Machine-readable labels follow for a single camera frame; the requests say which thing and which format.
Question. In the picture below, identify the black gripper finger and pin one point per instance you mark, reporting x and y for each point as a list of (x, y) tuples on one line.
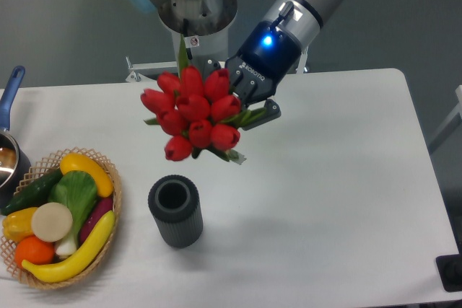
[(259, 116), (210, 65)]

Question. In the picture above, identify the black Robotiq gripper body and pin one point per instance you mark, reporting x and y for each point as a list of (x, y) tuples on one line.
[(262, 61)]

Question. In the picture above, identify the red tulip bouquet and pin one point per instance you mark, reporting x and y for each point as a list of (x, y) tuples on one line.
[(198, 111)]

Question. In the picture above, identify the dark grey ribbed vase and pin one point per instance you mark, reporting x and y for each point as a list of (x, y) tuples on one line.
[(175, 206)]

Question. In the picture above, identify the yellow squash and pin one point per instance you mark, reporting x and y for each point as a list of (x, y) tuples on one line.
[(80, 162)]

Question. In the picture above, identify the purple sweet potato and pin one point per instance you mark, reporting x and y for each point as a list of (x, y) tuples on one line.
[(101, 207)]

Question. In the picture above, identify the green bok choy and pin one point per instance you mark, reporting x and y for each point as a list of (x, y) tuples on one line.
[(77, 191)]

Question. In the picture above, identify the woven wicker basket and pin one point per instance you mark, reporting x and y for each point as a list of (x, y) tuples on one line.
[(40, 168)]

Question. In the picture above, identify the green cucumber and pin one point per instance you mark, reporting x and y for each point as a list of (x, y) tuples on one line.
[(34, 194)]

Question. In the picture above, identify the beige round disc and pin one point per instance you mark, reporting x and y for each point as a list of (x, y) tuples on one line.
[(51, 222)]

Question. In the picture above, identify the yellow banana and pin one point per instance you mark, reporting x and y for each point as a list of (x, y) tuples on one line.
[(81, 259)]

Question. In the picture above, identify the black device at table edge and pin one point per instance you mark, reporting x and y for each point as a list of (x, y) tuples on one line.
[(449, 268)]

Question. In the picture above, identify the yellow bell pepper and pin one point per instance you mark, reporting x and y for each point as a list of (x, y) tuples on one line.
[(18, 225)]

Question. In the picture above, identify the orange fruit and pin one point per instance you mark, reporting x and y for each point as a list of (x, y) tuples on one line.
[(35, 251)]

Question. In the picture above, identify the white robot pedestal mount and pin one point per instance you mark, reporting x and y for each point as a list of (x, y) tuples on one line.
[(200, 48)]

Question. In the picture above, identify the white frame at right edge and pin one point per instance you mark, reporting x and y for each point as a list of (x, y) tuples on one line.
[(447, 127)]

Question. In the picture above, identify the blue handled saucepan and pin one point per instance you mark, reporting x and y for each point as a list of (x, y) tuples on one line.
[(14, 162)]

